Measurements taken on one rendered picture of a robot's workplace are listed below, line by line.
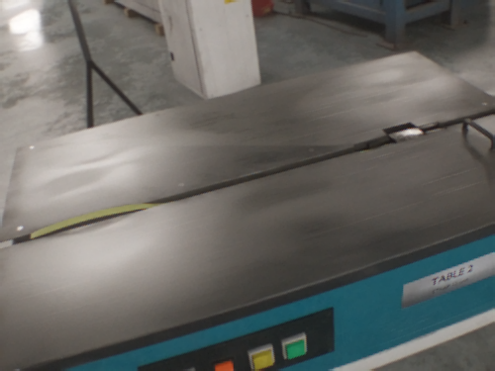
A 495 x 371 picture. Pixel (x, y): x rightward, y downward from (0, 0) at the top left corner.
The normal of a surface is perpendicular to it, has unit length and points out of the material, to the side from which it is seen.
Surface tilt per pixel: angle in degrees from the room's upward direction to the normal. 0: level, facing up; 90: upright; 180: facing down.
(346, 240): 0
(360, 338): 90
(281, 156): 0
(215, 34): 90
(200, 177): 0
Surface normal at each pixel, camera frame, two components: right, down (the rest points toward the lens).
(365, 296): 0.27, 0.51
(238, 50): 0.49, 0.43
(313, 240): -0.14, -0.82
